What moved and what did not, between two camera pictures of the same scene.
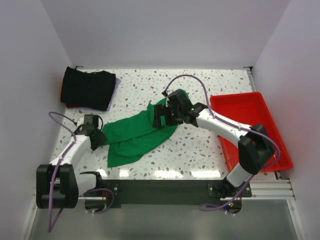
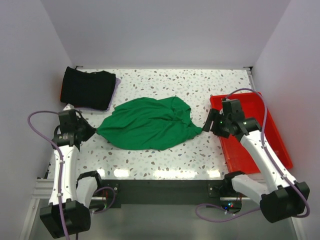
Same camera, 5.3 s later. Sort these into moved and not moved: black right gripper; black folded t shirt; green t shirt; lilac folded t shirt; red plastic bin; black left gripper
Moved: green t shirt; black left gripper; black right gripper
Not moved: red plastic bin; black folded t shirt; lilac folded t shirt
